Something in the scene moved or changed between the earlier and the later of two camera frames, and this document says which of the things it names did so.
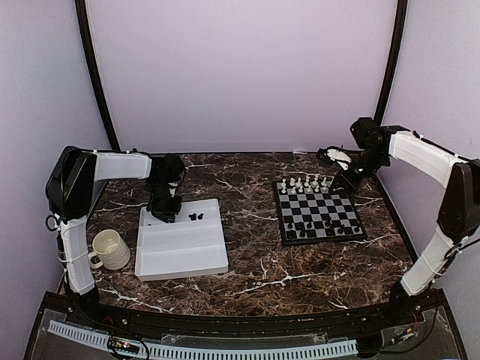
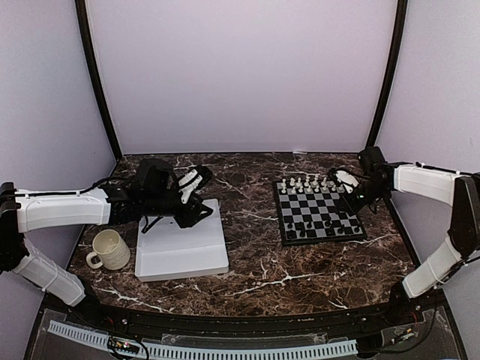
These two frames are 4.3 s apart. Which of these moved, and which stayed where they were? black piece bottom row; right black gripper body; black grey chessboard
Moved: right black gripper body
Stayed: black grey chessboard; black piece bottom row
